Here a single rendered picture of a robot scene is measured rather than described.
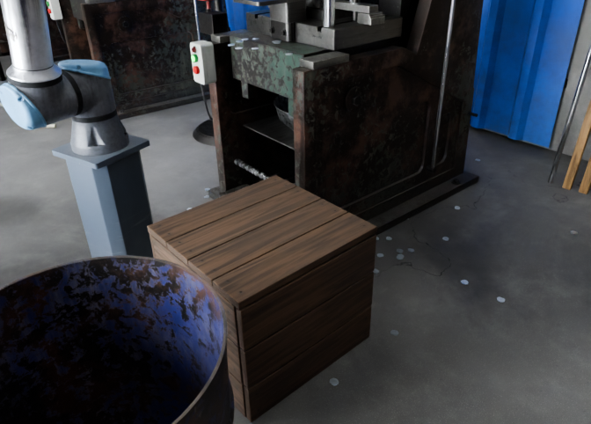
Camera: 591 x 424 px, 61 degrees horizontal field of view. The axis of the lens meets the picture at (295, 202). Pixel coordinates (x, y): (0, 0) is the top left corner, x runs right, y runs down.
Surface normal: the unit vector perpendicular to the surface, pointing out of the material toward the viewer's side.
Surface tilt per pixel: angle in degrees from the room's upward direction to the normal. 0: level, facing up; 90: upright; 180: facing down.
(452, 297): 0
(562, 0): 90
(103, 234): 90
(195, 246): 0
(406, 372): 0
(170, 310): 88
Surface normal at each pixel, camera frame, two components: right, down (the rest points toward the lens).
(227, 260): -0.02, -0.87
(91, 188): -0.53, 0.43
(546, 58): -0.77, 0.33
